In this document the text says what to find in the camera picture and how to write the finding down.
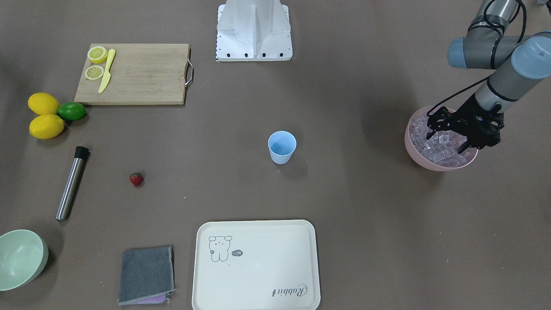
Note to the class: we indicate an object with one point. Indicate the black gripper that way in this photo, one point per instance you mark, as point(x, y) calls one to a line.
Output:
point(470, 109)

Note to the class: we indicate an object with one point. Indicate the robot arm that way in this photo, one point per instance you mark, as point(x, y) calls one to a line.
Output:
point(518, 64)

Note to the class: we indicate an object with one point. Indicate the pink bowl of ice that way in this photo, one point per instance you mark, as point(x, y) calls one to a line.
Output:
point(429, 153)

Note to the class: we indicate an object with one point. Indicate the light blue plastic cup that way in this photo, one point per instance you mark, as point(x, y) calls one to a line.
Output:
point(281, 146)

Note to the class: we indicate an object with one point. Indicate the cream rabbit tray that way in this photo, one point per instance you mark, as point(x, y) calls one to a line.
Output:
point(256, 265)

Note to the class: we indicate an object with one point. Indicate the red strawberry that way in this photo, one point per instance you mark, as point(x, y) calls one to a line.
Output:
point(136, 179)

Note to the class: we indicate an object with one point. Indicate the wooden cutting board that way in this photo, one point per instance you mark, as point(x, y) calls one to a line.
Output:
point(141, 74)

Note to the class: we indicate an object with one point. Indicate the grey folded cloth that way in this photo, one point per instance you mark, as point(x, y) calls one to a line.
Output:
point(147, 276)

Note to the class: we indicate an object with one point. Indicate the yellow plastic knife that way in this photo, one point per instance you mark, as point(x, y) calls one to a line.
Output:
point(107, 74)

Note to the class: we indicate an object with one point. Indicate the lemon slice upper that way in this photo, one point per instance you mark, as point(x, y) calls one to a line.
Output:
point(97, 55)

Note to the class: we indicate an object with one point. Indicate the lemon slice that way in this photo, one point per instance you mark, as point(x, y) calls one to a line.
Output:
point(94, 72)
point(97, 55)

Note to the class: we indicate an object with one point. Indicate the lemon slice lower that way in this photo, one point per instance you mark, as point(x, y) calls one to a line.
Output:
point(94, 72)

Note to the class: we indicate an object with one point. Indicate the steel muddler black tip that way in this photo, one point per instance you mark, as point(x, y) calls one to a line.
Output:
point(76, 172)

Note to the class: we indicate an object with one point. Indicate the green lime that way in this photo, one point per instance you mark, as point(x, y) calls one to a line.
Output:
point(71, 111)

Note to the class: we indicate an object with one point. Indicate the yellow lemon lower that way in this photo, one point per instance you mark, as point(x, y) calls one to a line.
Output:
point(46, 126)

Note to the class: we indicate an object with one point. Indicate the yellow lemon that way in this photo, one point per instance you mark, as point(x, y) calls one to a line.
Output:
point(46, 126)
point(43, 103)

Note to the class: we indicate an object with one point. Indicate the yellow lemon upper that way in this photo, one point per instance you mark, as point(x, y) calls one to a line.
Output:
point(43, 103)

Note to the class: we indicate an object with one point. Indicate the mint green bowl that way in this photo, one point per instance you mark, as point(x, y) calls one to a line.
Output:
point(23, 255)

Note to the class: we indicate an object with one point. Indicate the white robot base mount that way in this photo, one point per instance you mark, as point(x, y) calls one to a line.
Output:
point(253, 31)

